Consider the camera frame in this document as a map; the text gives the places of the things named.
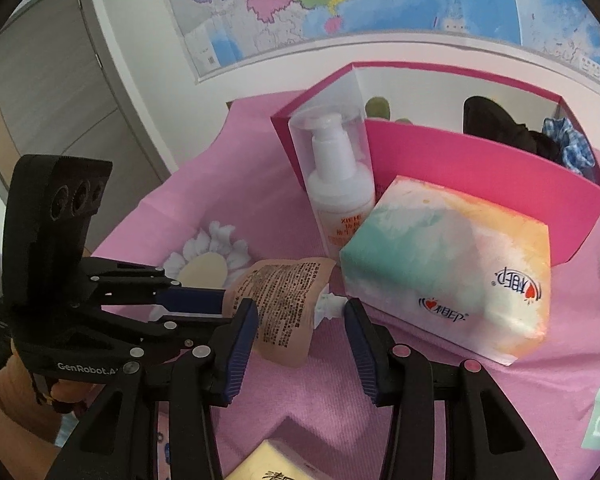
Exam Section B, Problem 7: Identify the grey door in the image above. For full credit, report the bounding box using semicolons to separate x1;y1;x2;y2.
0;0;176;201

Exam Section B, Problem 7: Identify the blue wall map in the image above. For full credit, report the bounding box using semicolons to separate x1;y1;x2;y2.
500;0;600;93

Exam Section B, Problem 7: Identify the pastel tissue pack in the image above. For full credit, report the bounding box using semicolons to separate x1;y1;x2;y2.
339;175;552;366

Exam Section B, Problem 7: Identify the person's left forearm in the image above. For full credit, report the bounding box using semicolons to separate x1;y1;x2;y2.
0;340;63;480

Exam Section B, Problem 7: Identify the white pump bottle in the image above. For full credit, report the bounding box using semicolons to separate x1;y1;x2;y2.
287;107;378;266

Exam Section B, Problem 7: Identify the yellow packet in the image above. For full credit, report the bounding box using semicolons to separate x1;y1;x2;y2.
225;440;326;480

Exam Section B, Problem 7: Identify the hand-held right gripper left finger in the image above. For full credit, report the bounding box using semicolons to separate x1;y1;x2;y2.
45;297;260;480

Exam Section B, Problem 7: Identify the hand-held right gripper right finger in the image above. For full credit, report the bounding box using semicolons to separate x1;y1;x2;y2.
342;297;556;480

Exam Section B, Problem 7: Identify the blue checked scrunchie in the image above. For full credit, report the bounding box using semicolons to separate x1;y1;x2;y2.
540;116;598;178

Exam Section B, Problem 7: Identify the person's left hand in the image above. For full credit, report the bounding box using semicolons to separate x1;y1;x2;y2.
49;381;92;415

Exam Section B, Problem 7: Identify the pink cardboard box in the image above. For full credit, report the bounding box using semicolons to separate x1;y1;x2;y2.
271;61;600;266

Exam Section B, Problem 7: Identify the pink flower print blanket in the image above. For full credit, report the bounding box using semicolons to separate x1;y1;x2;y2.
87;87;600;480

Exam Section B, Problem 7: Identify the black cloth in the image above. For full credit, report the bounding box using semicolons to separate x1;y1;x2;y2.
462;96;566;166

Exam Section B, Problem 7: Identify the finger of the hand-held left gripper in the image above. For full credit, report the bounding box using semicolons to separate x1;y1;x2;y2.
82;256;227;317
87;305;231;361

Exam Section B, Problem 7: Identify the green frog plush toy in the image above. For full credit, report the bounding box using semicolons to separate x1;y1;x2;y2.
364;96;413;126

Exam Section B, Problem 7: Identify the beige spout pouch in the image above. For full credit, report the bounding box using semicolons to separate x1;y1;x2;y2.
221;256;348;368

